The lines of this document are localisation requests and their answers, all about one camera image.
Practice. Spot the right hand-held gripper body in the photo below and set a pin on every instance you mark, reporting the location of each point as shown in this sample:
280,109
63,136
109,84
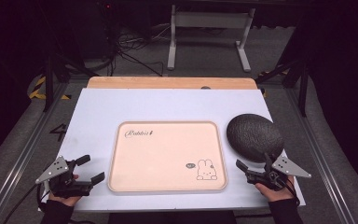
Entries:
287,167

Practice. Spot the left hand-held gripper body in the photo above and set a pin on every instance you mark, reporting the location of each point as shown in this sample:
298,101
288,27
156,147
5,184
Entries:
56,169

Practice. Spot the dark textured oval object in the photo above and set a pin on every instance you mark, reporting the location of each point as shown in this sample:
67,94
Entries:
253,135

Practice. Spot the person's right hand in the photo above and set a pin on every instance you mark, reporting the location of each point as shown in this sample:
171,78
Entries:
278,195

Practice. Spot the person's left hand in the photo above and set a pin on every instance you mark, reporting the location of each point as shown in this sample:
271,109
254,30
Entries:
63,200

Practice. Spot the white board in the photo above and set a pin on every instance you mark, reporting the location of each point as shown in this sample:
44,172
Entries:
105,109

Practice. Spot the pink tray with rabbit print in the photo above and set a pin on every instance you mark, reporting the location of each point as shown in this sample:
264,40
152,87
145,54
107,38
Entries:
164,158

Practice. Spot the black tripod stand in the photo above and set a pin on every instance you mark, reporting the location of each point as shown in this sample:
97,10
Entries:
54,71
300,77

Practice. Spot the wooden table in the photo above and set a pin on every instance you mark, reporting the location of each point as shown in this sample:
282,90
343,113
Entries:
167,83

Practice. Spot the white metal stand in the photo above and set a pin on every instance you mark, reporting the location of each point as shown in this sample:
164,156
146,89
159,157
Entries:
211,20

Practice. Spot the aluminium rail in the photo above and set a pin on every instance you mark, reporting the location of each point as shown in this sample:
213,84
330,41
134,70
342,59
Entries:
24,152
318,149

